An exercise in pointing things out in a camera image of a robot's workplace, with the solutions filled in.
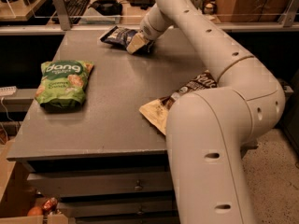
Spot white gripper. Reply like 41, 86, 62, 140
126, 5, 173, 54

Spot blue chip bag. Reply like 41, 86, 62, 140
100, 26, 153, 52

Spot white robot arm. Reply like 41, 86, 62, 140
130, 0, 285, 224

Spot brown sea salt chip bag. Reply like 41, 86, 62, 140
139, 70, 218, 134

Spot green rice chip bag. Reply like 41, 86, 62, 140
35, 60, 93, 109

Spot black headphones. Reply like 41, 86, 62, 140
91, 0, 122, 16

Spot black keyboard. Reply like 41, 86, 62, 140
51, 0, 91, 25

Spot small jar with face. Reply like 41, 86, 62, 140
204, 3, 214, 15

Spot grey drawer cabinet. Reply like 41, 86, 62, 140
7, 28, 204, 221

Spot white power strip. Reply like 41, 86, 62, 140
0, 86, 17, 97

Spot top drawer knob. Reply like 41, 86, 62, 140
134, 180, 143, 191

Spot drawer knob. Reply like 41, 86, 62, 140
134, 180, 143, 191
136, 205, 145, 216

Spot middle drawer knob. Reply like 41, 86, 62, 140
136, 205, 145, 216

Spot red snack wrapper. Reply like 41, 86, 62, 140
42, 197, 58, 212

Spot orange fruit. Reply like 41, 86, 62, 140
27, 206, 43, 217

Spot left metal bracket post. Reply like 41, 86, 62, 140
52, 0, 72, 31

